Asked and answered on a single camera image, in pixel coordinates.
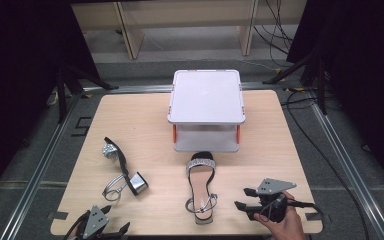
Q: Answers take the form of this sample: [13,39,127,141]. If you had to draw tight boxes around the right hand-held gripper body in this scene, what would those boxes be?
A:
[255,177,298,224]

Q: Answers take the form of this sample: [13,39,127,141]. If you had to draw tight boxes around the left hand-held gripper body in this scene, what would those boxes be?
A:
[75,205,122,240]

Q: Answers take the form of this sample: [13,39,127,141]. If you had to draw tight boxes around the silver strap heeled sandal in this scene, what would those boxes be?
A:
[101,136,150,202]
[184,151,219,225]

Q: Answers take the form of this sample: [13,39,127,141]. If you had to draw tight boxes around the white two-tier shoe rack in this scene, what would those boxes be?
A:
[166,69,247,154]

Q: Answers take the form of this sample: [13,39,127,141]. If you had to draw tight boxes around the person's right hand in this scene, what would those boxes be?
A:
[253,190,307,240]

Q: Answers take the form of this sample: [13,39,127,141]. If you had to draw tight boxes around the black tape mark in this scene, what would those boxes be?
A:
[71,116,93,138]

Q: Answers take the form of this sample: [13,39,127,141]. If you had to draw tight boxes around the black metal stand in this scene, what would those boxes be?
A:
[54,62,120,124]
[262,49,330,116]

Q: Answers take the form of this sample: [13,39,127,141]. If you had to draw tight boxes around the black curtain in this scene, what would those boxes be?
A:
[285,0,384,189]
[0,0,102,208]

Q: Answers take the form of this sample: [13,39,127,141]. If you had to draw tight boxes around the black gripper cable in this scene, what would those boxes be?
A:
[284,198,326,223]
[61,210,91,240]

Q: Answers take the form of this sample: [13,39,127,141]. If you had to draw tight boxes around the long black floor cable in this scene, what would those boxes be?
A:
[280,90,371,240]

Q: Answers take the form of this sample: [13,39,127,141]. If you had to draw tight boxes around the metal floor rail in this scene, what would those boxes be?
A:
[0,93,83,240]
[308,94,384,240]

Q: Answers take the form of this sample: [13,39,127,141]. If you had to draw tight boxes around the bundle of black cables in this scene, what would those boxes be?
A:
[253,0,296,69]

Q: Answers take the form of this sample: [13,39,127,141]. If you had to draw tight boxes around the light wooden furniture frame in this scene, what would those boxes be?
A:
[70,0,308,61]

